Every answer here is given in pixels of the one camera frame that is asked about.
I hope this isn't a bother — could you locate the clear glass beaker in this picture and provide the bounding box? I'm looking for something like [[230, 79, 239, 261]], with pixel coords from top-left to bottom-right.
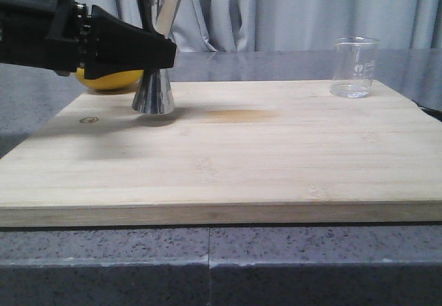
[[330, 37, 380, 99]]

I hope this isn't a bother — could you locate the yellow lemon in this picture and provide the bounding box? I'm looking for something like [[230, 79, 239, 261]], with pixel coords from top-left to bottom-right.
[[75, 68, 143, 90]]

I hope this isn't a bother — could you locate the silver steel jigger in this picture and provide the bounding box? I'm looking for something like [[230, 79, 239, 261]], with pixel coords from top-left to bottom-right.
[[132, 0, 181, 115]]

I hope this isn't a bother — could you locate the grey curtain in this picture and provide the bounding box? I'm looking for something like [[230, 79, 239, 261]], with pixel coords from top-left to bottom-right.
[[68, 0, 442, 53]]

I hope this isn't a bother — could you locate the black board handle strap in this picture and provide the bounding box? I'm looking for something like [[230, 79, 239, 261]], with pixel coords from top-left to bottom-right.
[[414, 100, 442, 122]]

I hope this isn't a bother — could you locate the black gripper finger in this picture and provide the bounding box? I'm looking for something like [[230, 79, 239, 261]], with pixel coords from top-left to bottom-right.
[[84, 5, 177, 79]]

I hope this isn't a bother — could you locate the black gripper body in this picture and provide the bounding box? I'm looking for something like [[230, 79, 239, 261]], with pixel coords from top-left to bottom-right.
[[1, 0, 92, 75]]

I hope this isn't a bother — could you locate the light wooden cutting board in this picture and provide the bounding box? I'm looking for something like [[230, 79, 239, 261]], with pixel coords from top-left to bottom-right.
[[1, 80, 441, 227]]

